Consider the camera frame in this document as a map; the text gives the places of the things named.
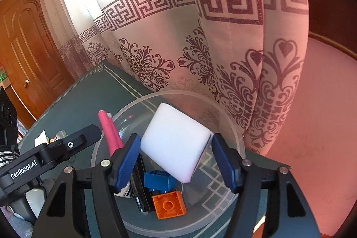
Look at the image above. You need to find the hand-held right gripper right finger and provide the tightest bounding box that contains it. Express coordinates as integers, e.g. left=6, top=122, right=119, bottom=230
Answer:
left=211, top=132, right=321, bottom=238

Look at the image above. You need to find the teal cloth-covered desktop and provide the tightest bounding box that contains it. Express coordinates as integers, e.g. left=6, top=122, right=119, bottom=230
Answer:
left=17, top=60, right=291, bottom=238

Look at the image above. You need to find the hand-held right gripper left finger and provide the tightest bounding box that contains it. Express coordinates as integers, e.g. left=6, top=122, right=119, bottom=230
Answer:
left=32, top=133, right=141, bottom=238

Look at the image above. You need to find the white cream tube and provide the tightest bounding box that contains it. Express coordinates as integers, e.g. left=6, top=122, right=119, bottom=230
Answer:
left=34, top=130, right=50, bottom=147

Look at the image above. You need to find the black curved comb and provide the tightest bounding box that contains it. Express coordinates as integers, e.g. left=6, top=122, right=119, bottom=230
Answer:
left=131, top=156, right=155, bottom=213

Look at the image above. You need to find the blue building block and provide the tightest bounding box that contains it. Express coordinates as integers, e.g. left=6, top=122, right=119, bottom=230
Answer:
left=143, top=170, right=179, bottom=194

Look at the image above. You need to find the white patterned curtain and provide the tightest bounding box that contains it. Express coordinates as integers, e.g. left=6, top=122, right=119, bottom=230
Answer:
left=36, top=0, right=310, bottom=155

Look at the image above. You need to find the pink-handled grey striped brush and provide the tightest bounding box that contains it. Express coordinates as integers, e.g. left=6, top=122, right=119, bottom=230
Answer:
left=98, top=110, right=136, bottom=198

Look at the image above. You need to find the brown wooden door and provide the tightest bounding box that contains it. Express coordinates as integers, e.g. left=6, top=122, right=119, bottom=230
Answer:
left=0, top=0, right=76, bottom=124

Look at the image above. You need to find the clear plastic bowl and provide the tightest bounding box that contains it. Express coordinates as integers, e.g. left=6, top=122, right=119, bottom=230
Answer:
left=91, top=90, right=246, bottom=233

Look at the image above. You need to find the white sponge with dark layer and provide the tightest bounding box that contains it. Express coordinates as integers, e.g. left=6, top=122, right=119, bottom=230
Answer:
left=140, top=103, right=214, bottom=184

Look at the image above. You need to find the orange building block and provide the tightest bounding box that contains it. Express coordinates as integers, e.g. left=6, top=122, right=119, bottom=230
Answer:
left=152, top=190, right=187, bottom=220

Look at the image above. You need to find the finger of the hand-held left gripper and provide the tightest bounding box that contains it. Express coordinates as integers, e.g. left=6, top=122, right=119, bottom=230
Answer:
left=38, top=124, right=102, bottom=165

